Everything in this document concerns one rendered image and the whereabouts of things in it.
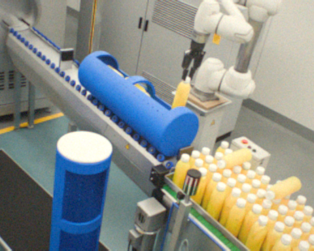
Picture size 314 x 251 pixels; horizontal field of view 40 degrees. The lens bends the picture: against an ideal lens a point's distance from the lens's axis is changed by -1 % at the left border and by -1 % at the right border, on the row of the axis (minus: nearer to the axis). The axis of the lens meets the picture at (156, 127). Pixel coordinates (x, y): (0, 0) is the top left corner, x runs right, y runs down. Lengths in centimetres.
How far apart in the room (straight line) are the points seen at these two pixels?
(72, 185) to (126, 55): 256
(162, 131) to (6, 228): 132
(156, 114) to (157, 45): 224
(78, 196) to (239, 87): 124
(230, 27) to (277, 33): 302
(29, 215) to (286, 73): 329
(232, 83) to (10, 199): 174
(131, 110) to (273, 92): 306
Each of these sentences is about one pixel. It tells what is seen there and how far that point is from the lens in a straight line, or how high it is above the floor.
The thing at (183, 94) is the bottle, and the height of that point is 129.
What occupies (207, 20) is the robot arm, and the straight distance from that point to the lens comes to 216.
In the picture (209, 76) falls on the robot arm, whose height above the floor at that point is 119.
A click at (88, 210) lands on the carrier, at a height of 49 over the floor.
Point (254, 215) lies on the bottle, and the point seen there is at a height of 107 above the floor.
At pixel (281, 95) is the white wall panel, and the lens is 523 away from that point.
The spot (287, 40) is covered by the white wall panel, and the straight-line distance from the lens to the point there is 509.
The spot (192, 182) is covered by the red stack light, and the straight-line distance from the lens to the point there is 179.
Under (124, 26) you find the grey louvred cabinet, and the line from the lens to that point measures 481.
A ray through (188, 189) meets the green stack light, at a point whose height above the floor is 119.
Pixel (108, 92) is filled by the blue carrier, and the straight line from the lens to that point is 260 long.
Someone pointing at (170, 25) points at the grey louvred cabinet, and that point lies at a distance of 435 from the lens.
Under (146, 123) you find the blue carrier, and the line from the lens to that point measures 234.
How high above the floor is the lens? 227
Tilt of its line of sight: 30 degrees down
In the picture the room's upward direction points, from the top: 12 degrees clockwise
